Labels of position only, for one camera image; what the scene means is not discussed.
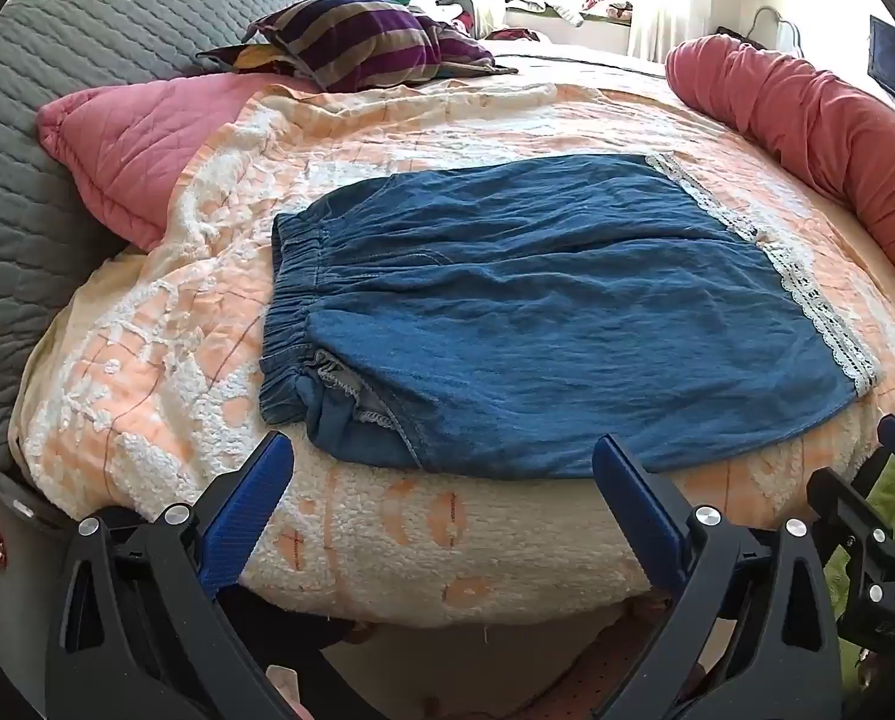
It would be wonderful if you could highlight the purple striped pillow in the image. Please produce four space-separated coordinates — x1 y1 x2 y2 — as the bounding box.
196 0 519 91

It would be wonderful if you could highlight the pink quilted pillow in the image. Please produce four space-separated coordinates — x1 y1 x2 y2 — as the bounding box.
37 75 298 252

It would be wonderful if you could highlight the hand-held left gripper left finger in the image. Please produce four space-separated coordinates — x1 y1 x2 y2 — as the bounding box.
46 431 388 720

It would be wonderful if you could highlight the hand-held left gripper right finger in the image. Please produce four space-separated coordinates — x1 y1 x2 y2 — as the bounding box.
592 433 842 720

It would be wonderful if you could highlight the grey quilted headboard cushion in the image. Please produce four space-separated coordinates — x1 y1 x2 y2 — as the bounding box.
0 0 336 473

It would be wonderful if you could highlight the peach and white fleece blanket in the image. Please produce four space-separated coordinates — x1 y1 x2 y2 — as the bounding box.
8 52 895 627

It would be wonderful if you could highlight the red bolster pillow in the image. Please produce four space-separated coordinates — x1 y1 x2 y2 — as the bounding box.
664 36 895 331

